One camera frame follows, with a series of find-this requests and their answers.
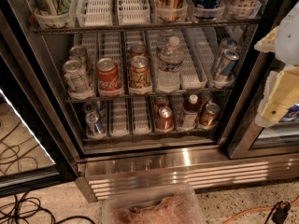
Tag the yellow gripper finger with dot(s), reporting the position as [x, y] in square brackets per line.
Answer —
[281, 92]
[267, 44]

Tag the brown bottle with white cap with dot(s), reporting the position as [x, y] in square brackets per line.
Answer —
[189, 112]

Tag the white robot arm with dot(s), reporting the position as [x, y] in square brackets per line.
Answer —
[286, 47]

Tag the clear water bottle front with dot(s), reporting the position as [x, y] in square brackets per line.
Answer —
[170, 62]

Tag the clear water bottle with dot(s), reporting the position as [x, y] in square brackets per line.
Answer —
[163, 38]
[170, 62]

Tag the clear water bottle rear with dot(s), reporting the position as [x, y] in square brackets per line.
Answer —
[163, 38]

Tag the steel fridge base grille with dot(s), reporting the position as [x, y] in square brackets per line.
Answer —
[102, 177]

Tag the open glass fridge door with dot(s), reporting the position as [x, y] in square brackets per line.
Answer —
[32, 154]

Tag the blue Pepsi can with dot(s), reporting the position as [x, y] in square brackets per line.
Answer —
[292, 113]

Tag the slim silver blue can rear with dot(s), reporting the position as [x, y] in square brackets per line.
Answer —
[226, 43]

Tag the slim silver blue can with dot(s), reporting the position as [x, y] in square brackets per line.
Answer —
[226, 65]
[226, 43]

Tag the slim silver blue can front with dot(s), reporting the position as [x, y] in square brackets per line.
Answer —
[226, 65]

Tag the bronze can bottom rear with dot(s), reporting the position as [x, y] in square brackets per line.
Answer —
[205, 98]

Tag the bronze can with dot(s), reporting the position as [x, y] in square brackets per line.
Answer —
[205, 98]
[209, 114]

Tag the bronze can bottom front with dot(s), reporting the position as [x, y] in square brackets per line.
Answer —
[209, 114]

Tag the black plug box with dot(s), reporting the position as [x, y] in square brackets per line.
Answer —
[281, 212]

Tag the red can bottom rear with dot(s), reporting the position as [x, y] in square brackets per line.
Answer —
[160, 101]

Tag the red can bottom front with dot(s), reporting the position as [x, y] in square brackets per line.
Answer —
[164, 120]

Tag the orange soda can rear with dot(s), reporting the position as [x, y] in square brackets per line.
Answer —
[138, 49]

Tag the orange soda can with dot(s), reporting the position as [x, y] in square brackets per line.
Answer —
[138, 49]
[139, 75]

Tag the orange soda can front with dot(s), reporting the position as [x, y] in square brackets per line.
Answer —
[139, 75]

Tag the clear plastic bin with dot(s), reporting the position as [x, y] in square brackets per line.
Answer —
[170, 204]

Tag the red Coca-Cola can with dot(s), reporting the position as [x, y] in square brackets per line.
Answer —
[109, 82]

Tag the blue can bottom rear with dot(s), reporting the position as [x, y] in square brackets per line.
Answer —
[97, 106]

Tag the silver can rear left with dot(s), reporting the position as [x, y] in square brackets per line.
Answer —
[80, 52]

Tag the blue can bottom front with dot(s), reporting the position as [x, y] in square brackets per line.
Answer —
[95, 126]

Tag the silver can front left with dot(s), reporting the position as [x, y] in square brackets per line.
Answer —
[77, 80]

